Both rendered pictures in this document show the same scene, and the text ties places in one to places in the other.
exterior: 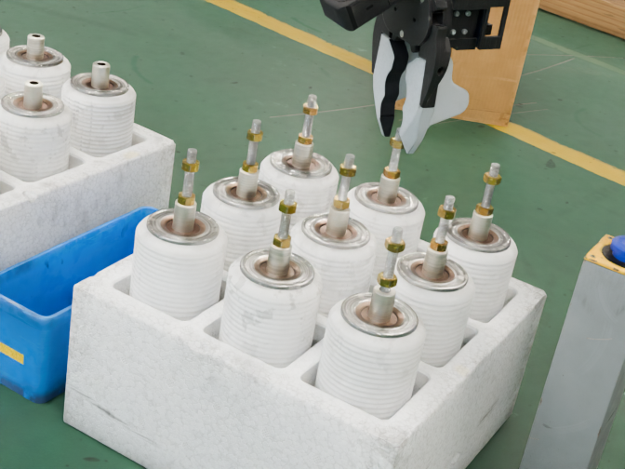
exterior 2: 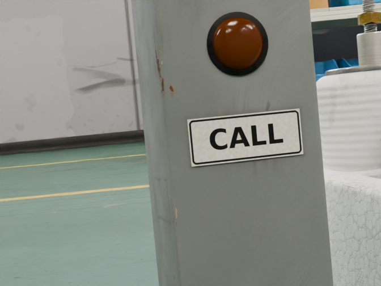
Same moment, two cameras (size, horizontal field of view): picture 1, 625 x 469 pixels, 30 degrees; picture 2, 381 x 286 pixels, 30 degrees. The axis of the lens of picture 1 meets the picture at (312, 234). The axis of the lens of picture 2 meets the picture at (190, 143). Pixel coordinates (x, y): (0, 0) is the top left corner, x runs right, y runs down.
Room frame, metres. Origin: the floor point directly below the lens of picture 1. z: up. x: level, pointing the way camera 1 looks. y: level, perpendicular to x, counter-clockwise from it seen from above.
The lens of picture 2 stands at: (1.32, -0.54, 0.24)
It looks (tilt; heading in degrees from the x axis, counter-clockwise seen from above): 3 degrees down; 142
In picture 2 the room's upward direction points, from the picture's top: 5 degrees counter-clockwise
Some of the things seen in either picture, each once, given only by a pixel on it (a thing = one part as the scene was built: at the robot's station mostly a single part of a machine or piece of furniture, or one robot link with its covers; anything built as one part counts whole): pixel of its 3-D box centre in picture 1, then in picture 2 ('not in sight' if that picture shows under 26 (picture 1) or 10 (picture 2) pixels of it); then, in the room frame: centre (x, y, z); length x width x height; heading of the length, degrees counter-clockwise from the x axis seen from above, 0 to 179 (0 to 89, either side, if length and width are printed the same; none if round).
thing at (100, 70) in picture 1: (100, 75); not in sight; (1.41, 0.31, 0.26); 0.02 x 0.02 x 0.03
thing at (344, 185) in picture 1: (344, 187); not in sight; (1.12, -0.02, 0.31); 0.01 x 0.01 x 0.08
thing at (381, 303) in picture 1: (381, 304); (372, 54); (0.96, -0.08, 0.26); 0.02 x 0.02 x 0.03
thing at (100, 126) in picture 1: (94, 148); not in sight; (1.41, 0.31, 0.16); 0.10 x 0.10 x 0.18
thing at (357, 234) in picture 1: (336, 232); not in sight; (1.12, -0.02, 0.25); 0.08 x 0.08 x 0.01
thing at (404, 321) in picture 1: (378, 315); (373, 70); (0.96, -0.08, 0.25); 0.08 x 0.08 x 0.01
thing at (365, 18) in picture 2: (387, 279); (369, 18); (0.96, -0.08, 0.29); 0.02 x 0.02 x 0.01; 47
